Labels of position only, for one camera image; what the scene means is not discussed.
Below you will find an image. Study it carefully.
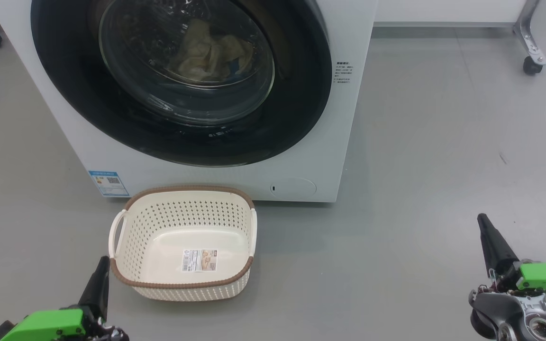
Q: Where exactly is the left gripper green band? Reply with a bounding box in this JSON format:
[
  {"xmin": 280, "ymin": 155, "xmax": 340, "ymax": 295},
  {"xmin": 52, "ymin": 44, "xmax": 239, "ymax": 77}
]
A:
[{"xmin": 0, "ymin": 255, "xmax": 129, "ymax": 341}]

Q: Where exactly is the black round glass washer door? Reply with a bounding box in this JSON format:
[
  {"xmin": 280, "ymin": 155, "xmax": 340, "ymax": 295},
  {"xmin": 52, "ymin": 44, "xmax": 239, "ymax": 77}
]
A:
[{"xmin": 30, "ymin": 0, "xmax": 333, "ymax": 168}]

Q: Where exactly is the cream garment with blue trim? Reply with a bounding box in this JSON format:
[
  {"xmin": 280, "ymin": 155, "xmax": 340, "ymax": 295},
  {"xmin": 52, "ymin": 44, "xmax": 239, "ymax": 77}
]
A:
[{"xmin": 165, "ymin": 18, "xmax": 255, "ymax": 82}]

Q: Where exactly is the cream perforated laundry basket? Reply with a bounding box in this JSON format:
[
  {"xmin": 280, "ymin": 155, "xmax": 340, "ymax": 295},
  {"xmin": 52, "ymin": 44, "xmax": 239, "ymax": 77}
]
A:
[{"xmin": 108, "ymin": 185, "xmax": 258, "ymax": 303}]

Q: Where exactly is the white front-load washing machine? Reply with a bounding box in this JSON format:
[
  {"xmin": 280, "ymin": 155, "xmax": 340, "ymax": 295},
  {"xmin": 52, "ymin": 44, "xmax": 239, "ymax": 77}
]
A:
[{"xmin": 0, "ymin": 0, "xmax": 379, "ymax": 204}]

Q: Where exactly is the paper product label sticker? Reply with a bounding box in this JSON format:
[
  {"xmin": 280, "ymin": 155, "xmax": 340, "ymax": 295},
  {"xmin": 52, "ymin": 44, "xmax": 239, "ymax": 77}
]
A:
[{"xmin": 181, "ymin": 249, "xmax": 219, "ymax": 273}]

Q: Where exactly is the blue energy label sticker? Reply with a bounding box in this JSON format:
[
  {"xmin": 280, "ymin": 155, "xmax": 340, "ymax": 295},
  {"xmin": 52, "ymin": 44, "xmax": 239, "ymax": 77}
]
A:
[{"xmin": 88, "ymin": 170, "xmax": 131, "ymax": 198}]

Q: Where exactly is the printed text label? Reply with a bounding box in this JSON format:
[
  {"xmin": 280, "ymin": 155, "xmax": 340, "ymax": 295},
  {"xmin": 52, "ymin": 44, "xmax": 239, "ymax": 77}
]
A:
[{"xmin": 333, "ymin": 60, "xmax": 355, "ymax": 85}]

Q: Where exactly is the metal frame leg with caster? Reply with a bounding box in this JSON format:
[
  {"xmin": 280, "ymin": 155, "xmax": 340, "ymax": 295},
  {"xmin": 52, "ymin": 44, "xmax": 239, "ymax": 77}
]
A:
[{"xmin": 513, "ymin": 0, "xmax": 546, "ymax": 76}]

